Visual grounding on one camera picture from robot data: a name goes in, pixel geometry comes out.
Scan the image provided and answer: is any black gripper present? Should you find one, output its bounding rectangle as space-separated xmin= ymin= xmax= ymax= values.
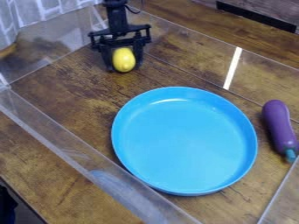
xmin=88 ymin=24 xmax=152 ymax=72

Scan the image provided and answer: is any yellow lemon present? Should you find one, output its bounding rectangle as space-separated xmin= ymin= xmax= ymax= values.
xmin=112 ymin=47 xmax=136 ymax=73

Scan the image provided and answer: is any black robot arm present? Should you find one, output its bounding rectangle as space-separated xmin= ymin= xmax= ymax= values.
xmin=88 ymin=0 xmax=152 ymax=72

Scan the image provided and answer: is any blue round tray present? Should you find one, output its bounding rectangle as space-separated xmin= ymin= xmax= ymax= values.
xmin=111 ymin=87 xmax=258 ymax=196

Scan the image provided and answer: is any purple toy eggplant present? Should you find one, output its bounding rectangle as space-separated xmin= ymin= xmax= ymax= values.
xmin=262 ymin=100 xmax=298 ymax=163

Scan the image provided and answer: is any clear acrylic enclosure wall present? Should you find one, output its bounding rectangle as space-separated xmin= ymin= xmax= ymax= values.
xmin=0 ymin=0 xmax=299 ymax=224

